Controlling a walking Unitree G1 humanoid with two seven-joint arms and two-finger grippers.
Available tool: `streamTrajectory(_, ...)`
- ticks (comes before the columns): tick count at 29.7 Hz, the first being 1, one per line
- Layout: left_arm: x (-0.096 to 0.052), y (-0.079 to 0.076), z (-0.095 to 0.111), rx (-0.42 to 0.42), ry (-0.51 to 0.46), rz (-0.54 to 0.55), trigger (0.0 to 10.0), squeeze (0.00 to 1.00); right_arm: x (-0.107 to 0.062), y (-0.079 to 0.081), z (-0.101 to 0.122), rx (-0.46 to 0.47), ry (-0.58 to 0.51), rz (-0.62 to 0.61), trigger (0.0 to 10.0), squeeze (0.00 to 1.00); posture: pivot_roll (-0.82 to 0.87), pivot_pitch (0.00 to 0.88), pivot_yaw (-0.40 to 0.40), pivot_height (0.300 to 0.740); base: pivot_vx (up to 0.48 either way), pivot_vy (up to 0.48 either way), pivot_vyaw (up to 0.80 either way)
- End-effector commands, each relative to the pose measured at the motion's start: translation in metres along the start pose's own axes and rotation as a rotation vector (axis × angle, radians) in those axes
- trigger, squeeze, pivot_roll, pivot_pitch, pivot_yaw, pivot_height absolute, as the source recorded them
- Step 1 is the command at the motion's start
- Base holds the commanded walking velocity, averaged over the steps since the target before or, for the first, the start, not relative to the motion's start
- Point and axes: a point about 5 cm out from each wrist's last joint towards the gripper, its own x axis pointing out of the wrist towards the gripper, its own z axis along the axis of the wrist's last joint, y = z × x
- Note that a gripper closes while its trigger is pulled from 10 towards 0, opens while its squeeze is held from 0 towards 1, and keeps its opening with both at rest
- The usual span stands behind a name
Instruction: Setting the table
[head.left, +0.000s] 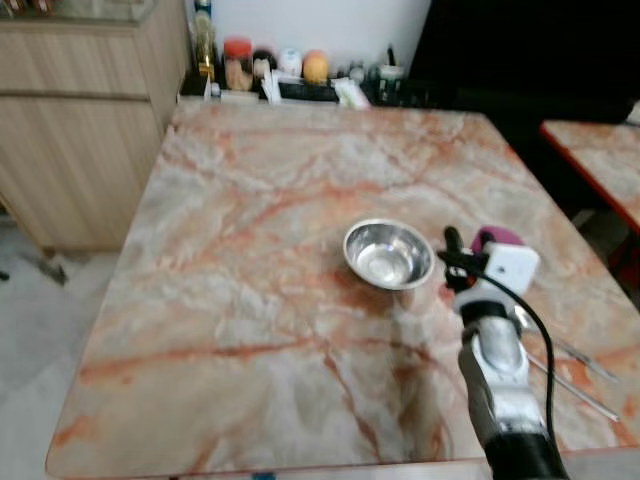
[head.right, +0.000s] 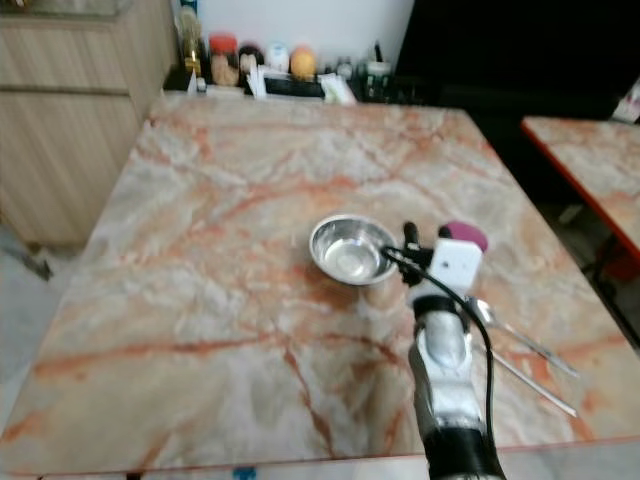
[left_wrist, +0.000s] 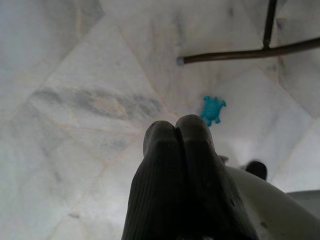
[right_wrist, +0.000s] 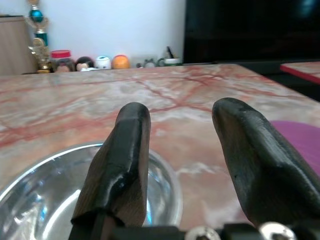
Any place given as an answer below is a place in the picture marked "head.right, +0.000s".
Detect purple plastic cup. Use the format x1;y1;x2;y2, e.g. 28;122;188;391
438;221;490;254

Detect stainless steel bowl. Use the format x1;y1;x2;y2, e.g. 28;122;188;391
308;213;402;288

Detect metal spoon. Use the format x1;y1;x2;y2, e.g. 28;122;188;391
473;298;581;379

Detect white green packet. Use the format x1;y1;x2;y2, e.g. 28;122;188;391
320;73;359;105

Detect small white lid jar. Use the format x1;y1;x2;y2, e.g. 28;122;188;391
365;60;391;92

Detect metal fork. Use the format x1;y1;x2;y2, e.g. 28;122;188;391
492;348;579;418

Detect flat black tray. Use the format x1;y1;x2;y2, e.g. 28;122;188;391
265;76;326;100

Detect orange round figurine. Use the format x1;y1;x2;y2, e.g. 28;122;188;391
289;46;318;81

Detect small white card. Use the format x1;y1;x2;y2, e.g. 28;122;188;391
248;68;269;100

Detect black television screen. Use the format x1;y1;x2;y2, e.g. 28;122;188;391
395;0;640;89

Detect white round figurine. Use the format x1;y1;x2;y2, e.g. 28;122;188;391
265;43;291;74

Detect dark round figurine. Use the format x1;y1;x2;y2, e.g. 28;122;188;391
239;44;264;77

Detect red lid snack jar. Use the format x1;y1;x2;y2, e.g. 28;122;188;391
208;33;240;89

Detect light wooden cabinet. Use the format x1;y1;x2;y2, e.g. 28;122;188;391
0;0;177;248

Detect tall yellow oil bottle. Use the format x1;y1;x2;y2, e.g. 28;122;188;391
177;4;202;80

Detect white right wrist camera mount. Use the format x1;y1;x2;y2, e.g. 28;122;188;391
428;238;484;303

